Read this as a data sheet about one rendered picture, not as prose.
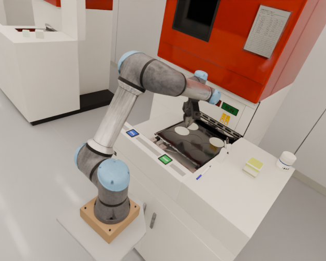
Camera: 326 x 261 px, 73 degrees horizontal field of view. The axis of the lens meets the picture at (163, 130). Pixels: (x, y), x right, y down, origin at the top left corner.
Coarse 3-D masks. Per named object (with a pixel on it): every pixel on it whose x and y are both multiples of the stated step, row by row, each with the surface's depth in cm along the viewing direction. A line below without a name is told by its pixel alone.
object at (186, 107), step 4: (188, 100) 133; (192, 100) 127; (196, 100) 127; (184, 104) 135; (188, 104) 134; (184, 108) 136; (188, 108) 130; (184, 112) 136; (188, 112) 131; (188, 116) 133
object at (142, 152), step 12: (120, 132) 124; (120, 144) 128; (132, 144) 119; (144, 144) 119; (132, 156) 123; (144, 156) 115; (156, 156) 113; (144, 168) 119; (156, 168) 111; (168, 168) 107; (180, 168) 109; (156, 180) 115; (168, 180) 108; (180, 180) 102; (168, 192) 111
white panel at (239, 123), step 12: (156, 96) 185; (168, 96) 176; (180, 96) 167; (228, 96) 140; (168, 108) 180; (180, 108) 171; (204, 108) 156; (216, 108) 149; (240, 108) 137; (252, 108) 132; (216, 120) 152; (240, 120) 140; (240, 132) 142
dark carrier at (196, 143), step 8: (200, 128) 154; (160, 136) 138; (168, 136) 139; (176, 136) 141; (184, 136) 143; (192, 136) 145; (200, 136) 146; (208, 136) 148; (216, 136) 150; (176, 144) 134; (184, 144) 136; (192, 144) 137; (200, 144) 139; (208, 144) 140; (224, 144) 144; (184, 152) 129; (192, 152) 131; (200, 152) 132; (208, 152) 134; (216, 152) 135; (192, 160) 125; (200, 160) 126
